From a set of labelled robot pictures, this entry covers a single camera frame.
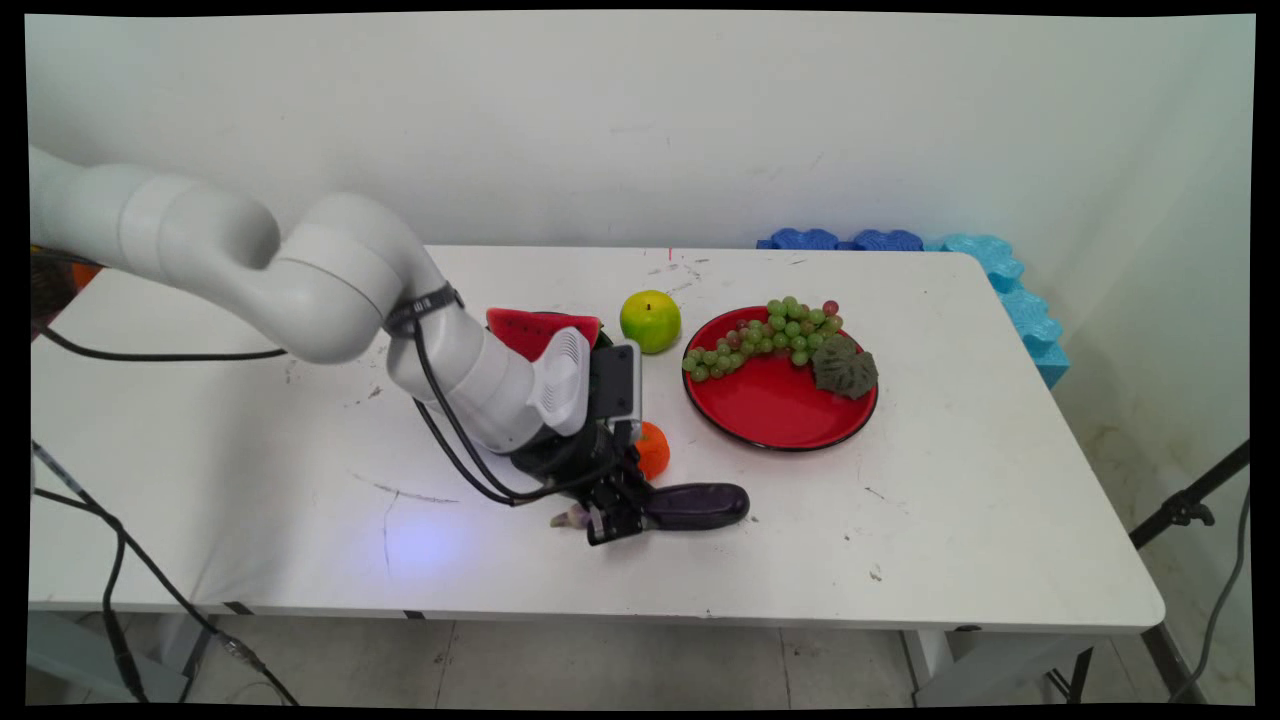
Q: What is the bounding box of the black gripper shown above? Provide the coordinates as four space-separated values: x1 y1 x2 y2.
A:
512 420 659 547

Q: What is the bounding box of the dark purple eggplant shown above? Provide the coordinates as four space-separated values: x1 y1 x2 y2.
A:
550 483 751 532

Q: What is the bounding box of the small orange fruit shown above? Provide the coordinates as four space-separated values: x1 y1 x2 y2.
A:
634 421 672 481

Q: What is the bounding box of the red round plate black rim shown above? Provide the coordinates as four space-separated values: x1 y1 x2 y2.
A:
682 305 880 452

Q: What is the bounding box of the green apple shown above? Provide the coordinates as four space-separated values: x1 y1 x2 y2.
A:
619 290 683 355

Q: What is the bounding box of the red watermelon slice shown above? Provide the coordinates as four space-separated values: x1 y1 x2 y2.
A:
486 308 603 363

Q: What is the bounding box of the green grape bunch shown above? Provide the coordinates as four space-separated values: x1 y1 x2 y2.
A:
682 296 844 382

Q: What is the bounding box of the dark green grape leaf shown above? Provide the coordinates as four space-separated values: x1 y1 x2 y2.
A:
810 334 880 401

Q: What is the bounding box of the light blue foam mat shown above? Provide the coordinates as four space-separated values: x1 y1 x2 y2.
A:
925 233 1072 390

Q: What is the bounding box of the black tripod stand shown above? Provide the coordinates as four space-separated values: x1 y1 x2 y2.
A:
1129 440 1251 550

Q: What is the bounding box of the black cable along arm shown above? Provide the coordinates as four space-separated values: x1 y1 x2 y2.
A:
405 305 641 508

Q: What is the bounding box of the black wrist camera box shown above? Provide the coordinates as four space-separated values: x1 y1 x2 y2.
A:
588 343 642 423

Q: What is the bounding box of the white vented camera mount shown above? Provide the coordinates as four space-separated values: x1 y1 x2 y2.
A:
527 327 593 437

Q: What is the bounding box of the black cable strap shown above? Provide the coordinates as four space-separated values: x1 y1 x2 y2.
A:
384 284 465 337

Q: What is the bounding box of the black floor cable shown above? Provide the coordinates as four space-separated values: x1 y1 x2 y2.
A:
30 487 151 703
30 440 301 707

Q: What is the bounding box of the black cable behind arm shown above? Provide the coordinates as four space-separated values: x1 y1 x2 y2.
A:
35 322 289 363

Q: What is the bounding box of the grey hanging cable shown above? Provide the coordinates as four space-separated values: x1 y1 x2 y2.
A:
1168 486 1252 703

